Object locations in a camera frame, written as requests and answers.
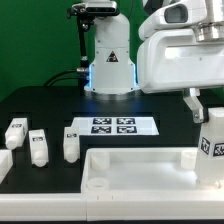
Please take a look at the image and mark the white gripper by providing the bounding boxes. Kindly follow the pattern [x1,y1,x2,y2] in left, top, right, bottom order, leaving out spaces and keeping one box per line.
[137,0,224,123]

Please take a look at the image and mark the white desk top tray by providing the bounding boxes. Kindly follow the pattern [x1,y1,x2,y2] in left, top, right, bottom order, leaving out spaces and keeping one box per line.
[81,147,222,192]

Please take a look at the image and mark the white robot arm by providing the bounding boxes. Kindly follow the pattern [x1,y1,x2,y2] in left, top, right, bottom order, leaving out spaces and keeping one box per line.
[83,0,224,123]

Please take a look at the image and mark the white marker plate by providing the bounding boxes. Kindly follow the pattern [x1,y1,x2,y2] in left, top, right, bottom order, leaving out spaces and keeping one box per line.
[72,117,159,136]

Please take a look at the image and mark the white left corner block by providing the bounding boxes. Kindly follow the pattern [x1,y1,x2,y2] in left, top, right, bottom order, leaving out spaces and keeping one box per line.
[0,149,13,184]

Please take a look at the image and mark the black cables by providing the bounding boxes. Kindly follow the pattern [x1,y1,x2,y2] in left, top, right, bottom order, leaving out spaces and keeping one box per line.
[43,69,88,88]

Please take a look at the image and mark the white front rail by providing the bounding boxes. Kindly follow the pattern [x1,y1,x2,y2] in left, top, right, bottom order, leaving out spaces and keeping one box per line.
[0,192,224,221]

